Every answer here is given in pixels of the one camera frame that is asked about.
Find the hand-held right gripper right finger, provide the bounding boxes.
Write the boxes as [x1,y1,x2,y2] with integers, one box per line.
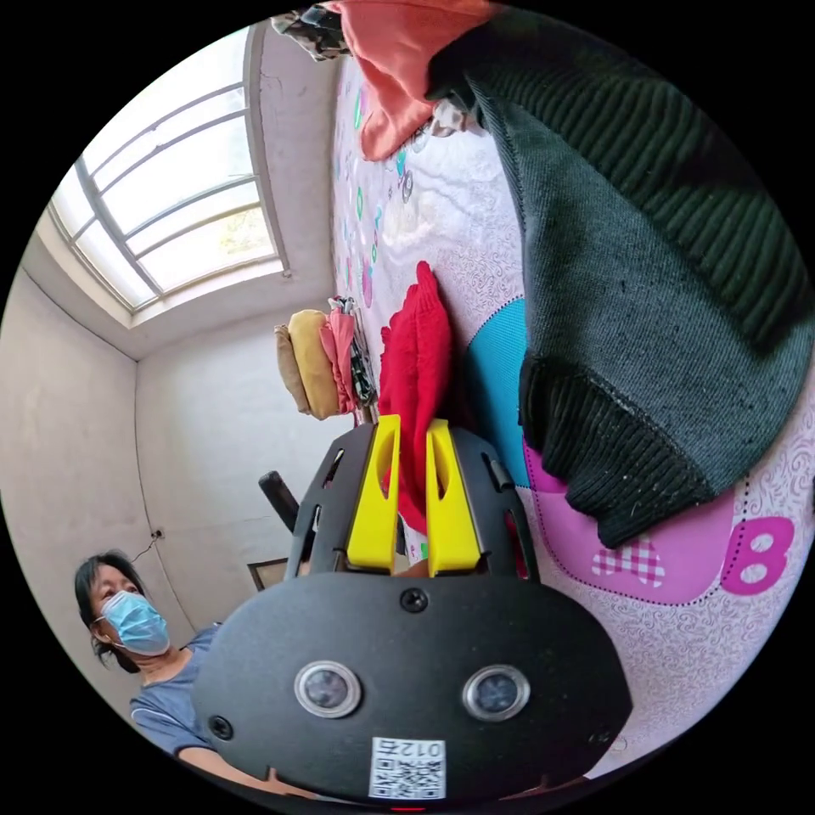
[424,418,481,578]

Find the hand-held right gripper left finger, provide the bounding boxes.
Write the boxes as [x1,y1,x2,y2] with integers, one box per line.
[346,414,403,570]

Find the red sweater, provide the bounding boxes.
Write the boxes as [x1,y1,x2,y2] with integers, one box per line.
[377,260,457,537]

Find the person's right forearm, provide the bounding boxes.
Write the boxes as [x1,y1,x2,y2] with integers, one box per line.
[177,743,319,801]

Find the dark green knit sweater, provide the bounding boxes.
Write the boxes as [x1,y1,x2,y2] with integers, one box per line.
[424,4,815,550]

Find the pile of clothes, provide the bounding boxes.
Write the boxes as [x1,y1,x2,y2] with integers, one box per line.
[273,295,383,425]

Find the bed with printed pink quilt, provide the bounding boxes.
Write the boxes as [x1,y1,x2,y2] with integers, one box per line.
[330,55,815,782]

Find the person's body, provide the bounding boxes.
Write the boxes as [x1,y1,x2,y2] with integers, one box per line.
[73,549,225,760]

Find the window with white bars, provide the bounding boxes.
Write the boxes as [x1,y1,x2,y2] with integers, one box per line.
[47,24,295,314]

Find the coral orange garment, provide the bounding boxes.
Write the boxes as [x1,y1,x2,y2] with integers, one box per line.
[323,0,505,164]

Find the camouflage patterned garment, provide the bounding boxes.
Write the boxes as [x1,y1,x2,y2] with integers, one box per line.
[269,3,355,64]

